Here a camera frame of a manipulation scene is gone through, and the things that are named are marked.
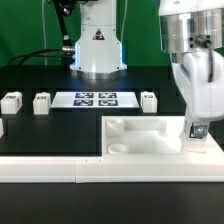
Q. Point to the white L-shaped obstacle wall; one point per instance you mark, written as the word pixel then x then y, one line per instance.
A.
pixel 186 167

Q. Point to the white base tag plate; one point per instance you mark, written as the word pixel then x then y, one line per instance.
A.
pixel 95 100

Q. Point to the white square tabletop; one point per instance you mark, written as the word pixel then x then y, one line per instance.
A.
pixel 145 135

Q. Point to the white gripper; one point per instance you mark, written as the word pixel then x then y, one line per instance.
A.
pixel 204 99

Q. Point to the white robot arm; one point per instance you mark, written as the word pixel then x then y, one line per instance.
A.
pixel 190 31

